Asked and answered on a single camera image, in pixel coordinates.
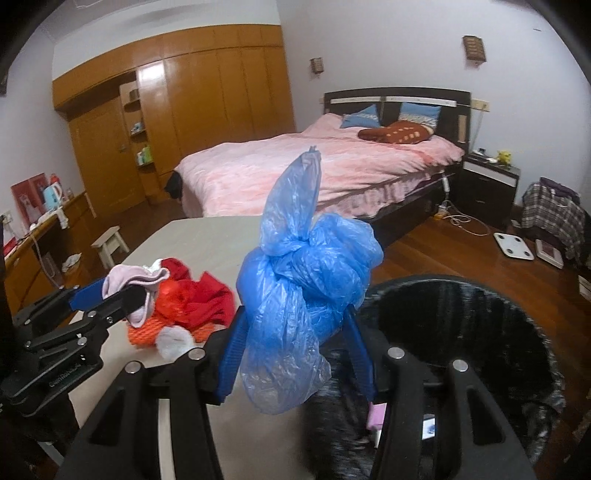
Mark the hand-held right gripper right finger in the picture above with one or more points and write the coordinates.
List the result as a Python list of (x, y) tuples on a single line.
[(362, 367)]

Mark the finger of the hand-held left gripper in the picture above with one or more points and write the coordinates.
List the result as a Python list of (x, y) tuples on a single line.
[(122, 307), (87, 295)]

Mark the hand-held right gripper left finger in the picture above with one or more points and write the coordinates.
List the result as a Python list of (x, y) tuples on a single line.
[(230, 364)]

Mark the pink cloth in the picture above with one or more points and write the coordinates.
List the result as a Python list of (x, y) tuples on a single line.
[(134, 277)]

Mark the orange cloth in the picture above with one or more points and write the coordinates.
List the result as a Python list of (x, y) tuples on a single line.
[(143, 336)]

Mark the red cloth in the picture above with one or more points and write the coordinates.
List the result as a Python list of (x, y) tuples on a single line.
[(205, 300)]

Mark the blue plastic bag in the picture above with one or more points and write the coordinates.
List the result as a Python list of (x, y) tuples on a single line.
[(295, 295)]

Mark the black trash bin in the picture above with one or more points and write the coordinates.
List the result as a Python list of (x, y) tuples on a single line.
[(461, 314)]

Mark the white crumpled cloth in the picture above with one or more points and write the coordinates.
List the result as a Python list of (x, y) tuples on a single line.
[(71, 263)]

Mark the pink packet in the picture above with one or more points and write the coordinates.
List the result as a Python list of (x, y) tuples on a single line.
[(375, 415)]

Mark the white wooden stool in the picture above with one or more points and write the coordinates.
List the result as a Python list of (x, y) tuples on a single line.
[(108, 237)]

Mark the wooden side desk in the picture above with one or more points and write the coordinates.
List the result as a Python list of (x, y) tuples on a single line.
[(23, 267)]

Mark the white desk power strip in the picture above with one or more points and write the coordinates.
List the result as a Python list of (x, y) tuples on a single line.
[(53, 217)]

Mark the white printed packet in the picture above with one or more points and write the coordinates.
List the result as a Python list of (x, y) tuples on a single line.
[(430, 427)]

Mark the light blue kettle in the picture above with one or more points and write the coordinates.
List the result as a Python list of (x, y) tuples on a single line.
[(53, 196)]

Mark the red box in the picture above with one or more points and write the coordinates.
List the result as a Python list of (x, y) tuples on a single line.
[(27, 203)]

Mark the black cloth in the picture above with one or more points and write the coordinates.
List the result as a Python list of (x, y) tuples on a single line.
[(173, 187)]

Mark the floor power strip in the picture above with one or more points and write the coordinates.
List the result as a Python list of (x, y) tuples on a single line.
[(442, 211)]

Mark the white bathroom scale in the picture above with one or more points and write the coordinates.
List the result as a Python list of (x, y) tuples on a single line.
[(513, 246)]

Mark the pink blanket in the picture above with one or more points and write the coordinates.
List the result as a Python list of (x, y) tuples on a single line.
[(286, 170)]

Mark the dark nightstand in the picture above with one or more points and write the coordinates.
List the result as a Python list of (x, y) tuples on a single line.
[(489, 194)]

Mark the white and red scale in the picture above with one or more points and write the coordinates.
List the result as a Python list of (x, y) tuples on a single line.
[(550, 253)]

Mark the wooden wardrobe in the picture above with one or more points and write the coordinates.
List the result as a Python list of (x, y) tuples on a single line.
[(207, 92)]

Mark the dark red patterned pillow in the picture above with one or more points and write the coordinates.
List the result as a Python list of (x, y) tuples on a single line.
[(397, 134)]

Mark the plaid cloth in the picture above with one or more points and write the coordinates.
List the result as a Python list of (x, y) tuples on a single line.
[(549, 217)]

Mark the blue pillow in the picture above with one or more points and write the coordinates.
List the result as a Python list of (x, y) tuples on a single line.
[(420, 114), (362, 117)]

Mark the yellow toy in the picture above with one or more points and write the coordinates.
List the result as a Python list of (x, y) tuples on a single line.
[(504, 157)]

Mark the dark wooden bed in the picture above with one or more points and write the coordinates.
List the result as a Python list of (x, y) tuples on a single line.
[(443, 99)]

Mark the wall socket panel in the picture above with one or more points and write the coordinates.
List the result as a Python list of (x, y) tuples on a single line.
[(480, 105)]

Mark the brown wall lamp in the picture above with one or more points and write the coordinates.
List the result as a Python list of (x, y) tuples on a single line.
[(474, 48), (316, 65)]

